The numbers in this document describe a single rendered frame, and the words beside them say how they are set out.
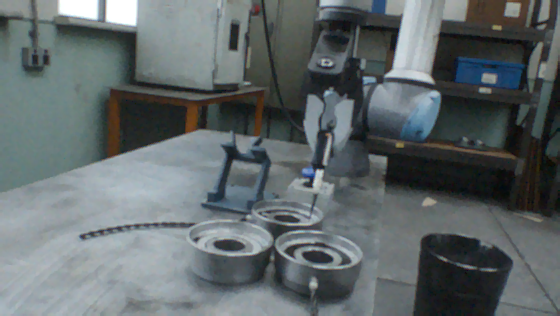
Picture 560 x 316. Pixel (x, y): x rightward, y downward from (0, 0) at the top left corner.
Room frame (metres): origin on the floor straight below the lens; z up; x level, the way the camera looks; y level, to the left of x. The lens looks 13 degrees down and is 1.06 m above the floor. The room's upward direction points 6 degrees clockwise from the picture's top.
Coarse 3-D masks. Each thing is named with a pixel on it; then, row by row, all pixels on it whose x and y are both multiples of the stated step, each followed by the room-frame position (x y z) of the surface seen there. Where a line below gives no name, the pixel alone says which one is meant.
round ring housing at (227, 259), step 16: (208, 224) 0.55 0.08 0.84; (224, 224) 0.56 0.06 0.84; (240, 224) 0.56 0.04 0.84; (192, 240) 0.51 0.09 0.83; (208, 240) 0.51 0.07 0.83; (224, 240) 0.53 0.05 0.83; (240, 240) 0.53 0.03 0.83; (256, 240) 0.53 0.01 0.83; (272, 240) 0.51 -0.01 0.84; (192, 256) 0.47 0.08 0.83; (208, 256) 0.46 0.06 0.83; (224, 256) 0.46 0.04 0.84; (240, 256) 0.46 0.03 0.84; (256, 256) 0.47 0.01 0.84; (208, 272) 0.46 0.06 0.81; (224, 272) 0.46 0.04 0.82; (240, 272) 0.46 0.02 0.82; (256, 272) 0.47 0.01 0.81
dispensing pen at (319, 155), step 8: (328, 128) 0.68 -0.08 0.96; (320, 136) 0.66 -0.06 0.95; (328, 136) 0.66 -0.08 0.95; (320, 144) 0.65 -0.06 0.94; (320, 152) 0.64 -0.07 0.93; (312, 160) 0.64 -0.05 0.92; (320, 160) 0.63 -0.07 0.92; (312, 168) 0.65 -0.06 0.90; (320, 168) 0.64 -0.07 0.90; (320, 176) 0.64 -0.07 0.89; (320, 184) 0.63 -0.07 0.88; (312, 200) 0.62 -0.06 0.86; (312, 208) 0.61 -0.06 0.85
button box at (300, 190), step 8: (296, 184) 0.75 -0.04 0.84; (304, 184) 0.75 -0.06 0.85; (328, 184) 0.77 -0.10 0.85; (288, 192) 0.73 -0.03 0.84; (296, 192) 0.73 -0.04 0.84; (304, 192) 0.72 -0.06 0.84; (312, 192) 0.72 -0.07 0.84; (320, 192) 0.72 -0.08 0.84; (328, 192) 0.73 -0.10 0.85; (296, 200) 0.73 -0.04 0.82; (304, 200) 0.72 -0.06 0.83; (320, 200) 0.72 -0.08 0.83; (328, 200) 0.72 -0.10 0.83; (320, 208) 0.72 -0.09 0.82; (328, 208) 0.74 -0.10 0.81
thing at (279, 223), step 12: (264, 204) 0.66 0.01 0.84; (276, 204) 0.67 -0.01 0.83; (288, 204) 0.67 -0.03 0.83; (300, 204) 0.67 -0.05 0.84; (252, 216) 0.61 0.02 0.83; (276, 216) 0.63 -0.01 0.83; (288, 216) 0.64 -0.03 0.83; (300, 216) 0.64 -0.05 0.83; (312, 216) 0.64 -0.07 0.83; (264, 228) 0.58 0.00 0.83; (276, 228) 0.57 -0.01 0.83; (288, 228) 0.57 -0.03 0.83; (300, 228) 0.57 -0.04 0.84; (312, 228) 0.58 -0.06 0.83; (276, 240) 0.57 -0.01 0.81
